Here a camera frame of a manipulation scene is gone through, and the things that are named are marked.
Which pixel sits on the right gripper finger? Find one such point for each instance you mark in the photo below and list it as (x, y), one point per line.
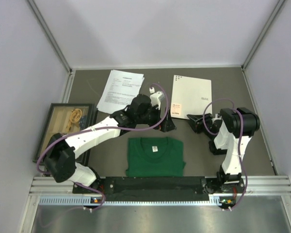
(195, 126)
(195, 117)

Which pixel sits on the aluminium corner post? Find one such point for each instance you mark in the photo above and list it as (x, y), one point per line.
(268, 24)
(51, 39)

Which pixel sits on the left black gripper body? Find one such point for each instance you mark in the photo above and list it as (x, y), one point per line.
(152, 117)

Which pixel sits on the aluminium front rail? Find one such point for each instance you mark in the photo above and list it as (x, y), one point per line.
(257, 185)

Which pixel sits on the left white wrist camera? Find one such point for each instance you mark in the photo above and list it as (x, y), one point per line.
(156, 98)

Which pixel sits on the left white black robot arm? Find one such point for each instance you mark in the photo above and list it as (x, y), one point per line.
(60, 156)

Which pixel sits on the green folded t-shirt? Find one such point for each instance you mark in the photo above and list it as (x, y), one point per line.
(155, 157)

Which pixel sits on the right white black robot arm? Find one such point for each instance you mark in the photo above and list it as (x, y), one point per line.
(230, 132)

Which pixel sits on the black glass-lid display box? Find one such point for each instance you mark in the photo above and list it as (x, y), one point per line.
(65, 118)

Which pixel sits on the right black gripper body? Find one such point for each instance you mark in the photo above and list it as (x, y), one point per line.
(208, 122)

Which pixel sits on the white folder black inside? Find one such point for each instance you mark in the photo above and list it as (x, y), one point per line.
(190, 96)

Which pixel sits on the white printed paper stack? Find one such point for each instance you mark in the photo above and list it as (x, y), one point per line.
(119, 91)

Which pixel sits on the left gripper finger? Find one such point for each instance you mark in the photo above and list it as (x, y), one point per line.
(167, 127)
(167, 119)

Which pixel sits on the right aluminium corner post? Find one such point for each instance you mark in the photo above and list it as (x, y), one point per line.
(268, 24)

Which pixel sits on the left aluminium corner post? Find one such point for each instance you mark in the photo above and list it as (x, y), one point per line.
(51, 39)

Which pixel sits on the grey slotted cable duct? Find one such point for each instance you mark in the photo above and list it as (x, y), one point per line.
(92, 201)

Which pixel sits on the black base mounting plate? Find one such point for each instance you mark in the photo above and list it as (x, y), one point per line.
(165, 188)

